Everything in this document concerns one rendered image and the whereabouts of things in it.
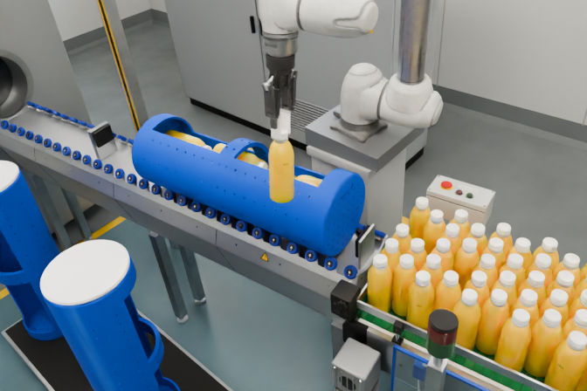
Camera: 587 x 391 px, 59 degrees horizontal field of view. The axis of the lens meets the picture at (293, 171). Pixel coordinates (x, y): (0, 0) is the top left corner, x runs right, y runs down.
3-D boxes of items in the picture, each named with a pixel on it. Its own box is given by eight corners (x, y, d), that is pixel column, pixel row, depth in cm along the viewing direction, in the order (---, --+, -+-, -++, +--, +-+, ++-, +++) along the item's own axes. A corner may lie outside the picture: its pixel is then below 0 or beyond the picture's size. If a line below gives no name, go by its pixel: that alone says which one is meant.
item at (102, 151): (114, 149, 244) (105, 120, 235) (120, 151, 242) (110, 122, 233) (97, 160, 238) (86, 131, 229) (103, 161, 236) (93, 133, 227)
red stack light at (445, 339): (433, 317, 119) (435, 306, 117) (460, 329, 116) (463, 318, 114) (422, 338, 115) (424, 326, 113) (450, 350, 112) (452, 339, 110)
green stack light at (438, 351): (431, 331, 122) (433, 318, 119) (458, 343, 119) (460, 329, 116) (421, 351, 118) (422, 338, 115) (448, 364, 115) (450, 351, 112)
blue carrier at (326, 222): (188, 161, 229) (178, 103, 214) (364, 228, 185) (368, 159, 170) (138, 192, 209) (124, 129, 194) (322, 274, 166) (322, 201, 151)
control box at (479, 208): (435, 196, 187) (438, 173, 181) (491, 214, 177) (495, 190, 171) (424, 212, 180) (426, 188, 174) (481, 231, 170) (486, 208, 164)
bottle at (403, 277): (392, 315, 157) (395, 272, 146) (390, 297, 163) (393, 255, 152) (416, 315, 156) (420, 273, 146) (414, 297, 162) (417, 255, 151)
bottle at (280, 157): (266, 191, 155) (265, 135, 146) (288, 187, 157) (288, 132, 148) (274, 203, 149) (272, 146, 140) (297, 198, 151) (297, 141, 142)
